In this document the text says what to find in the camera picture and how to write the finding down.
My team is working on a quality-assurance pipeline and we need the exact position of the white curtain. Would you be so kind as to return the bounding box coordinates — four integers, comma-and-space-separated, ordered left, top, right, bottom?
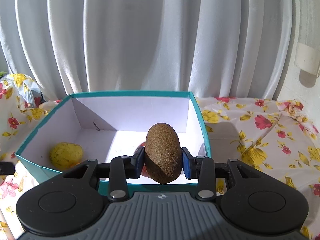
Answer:
1, 0, 292, 99

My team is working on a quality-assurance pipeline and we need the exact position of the white wall cable cover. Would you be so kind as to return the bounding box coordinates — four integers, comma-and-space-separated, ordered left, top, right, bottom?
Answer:
295, 0, 319, 77

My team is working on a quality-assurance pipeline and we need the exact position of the yellow pear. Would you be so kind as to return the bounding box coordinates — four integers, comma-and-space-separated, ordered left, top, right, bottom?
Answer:
49, 142, 84, 171

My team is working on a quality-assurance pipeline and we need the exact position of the teal cardboard box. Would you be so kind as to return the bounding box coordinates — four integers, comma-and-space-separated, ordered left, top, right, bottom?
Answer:
16, 91, 211, 183

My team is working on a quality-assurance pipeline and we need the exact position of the brown kiwi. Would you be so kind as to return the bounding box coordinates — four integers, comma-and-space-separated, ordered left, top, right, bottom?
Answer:
145, 123, 182, 184

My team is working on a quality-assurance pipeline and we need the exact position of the floral bed sheet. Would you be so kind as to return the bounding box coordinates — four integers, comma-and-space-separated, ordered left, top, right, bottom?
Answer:
1, 74, 319, 239

